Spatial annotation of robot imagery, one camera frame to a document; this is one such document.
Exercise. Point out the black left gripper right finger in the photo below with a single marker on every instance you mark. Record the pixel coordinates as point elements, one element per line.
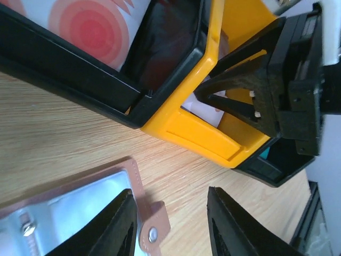
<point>233,231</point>

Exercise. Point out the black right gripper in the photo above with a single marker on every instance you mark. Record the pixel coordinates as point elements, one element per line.
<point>286,101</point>

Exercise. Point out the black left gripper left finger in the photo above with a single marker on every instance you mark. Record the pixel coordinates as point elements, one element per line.
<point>112,232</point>

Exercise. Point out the yellow card bin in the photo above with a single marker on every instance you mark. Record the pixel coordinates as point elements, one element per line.
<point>206,130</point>

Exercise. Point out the black bin with teal cards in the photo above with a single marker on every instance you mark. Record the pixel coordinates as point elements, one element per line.
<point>275,162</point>

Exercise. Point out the black card bin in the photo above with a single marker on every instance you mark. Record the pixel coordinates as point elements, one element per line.
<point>169,42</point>

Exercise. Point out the red white cards stack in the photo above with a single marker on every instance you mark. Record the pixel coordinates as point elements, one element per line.
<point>103,29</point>

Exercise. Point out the black enclosure frame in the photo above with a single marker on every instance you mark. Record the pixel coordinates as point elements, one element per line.
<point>311,236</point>

